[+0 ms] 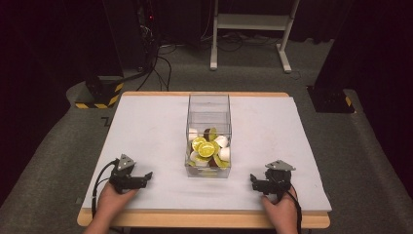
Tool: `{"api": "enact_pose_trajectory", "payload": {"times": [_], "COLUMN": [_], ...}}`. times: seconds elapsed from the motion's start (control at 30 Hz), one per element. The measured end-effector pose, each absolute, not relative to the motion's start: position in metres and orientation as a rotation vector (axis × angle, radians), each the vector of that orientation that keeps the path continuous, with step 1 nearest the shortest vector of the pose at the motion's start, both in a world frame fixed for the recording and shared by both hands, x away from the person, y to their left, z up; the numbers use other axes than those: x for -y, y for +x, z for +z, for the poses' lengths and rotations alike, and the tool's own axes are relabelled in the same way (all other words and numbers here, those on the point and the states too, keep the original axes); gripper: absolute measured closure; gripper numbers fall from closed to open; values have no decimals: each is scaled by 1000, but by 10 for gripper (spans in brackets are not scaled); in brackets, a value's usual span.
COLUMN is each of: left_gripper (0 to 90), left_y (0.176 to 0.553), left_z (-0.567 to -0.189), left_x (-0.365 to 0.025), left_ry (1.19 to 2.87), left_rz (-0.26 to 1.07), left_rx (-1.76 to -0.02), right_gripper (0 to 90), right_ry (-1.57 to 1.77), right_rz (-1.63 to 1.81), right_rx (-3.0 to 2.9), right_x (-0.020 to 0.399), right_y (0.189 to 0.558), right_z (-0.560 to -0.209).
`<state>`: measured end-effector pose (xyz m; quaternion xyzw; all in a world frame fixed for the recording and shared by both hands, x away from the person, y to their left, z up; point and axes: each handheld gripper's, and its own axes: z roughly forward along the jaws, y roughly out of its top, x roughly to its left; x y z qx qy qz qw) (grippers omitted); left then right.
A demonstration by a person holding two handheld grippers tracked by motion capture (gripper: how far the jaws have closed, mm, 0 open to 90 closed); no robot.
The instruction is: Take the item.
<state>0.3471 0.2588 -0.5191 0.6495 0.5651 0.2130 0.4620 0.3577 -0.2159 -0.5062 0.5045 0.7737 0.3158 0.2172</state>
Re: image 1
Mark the black yellow-striped stand base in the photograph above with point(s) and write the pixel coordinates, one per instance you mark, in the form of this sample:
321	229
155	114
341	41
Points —
102	92

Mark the dark equipment rack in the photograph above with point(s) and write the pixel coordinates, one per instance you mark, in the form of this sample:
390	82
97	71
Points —
144	32

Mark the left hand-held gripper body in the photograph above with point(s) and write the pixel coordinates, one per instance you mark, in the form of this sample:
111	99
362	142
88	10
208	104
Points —
125	177

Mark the white metal stand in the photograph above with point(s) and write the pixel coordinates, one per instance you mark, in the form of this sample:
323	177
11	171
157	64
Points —
250	22

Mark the person's right hand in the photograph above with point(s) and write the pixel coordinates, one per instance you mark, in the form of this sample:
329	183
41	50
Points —
281	211

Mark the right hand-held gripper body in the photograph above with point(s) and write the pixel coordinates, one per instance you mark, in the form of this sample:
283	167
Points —
277	182

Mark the wooden table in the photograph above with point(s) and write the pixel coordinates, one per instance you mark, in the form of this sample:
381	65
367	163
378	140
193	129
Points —
195	219

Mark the white table mat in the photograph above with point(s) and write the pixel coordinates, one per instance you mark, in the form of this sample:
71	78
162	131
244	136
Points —
149	136

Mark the person's left hand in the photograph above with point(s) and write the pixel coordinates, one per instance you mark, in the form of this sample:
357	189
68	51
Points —
112	203

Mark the pile of green-lidded white capsules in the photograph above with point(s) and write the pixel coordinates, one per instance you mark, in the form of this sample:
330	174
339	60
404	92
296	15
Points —
206	149

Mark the clear plastic box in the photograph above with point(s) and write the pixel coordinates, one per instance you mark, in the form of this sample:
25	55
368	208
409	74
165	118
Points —
208	110

